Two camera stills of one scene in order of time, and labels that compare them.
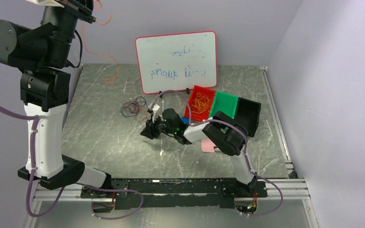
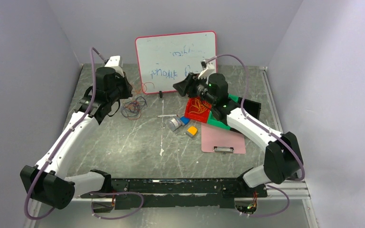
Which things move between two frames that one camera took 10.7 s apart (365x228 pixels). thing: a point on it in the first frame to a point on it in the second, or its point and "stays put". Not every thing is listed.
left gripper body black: x=67 y=17 to x=122 y=90
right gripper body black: x=156 y=128 to x=198 y=87
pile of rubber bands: x=131 y=107 stays put
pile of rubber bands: x=100 y=2 to x=134 y=107
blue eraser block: x=185 y=120 stays put
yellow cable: x=200 y=103 stays put
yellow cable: x=201 y=103 stays put
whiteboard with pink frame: x=175 y=61 stays put
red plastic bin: x=200 y=102 stays put
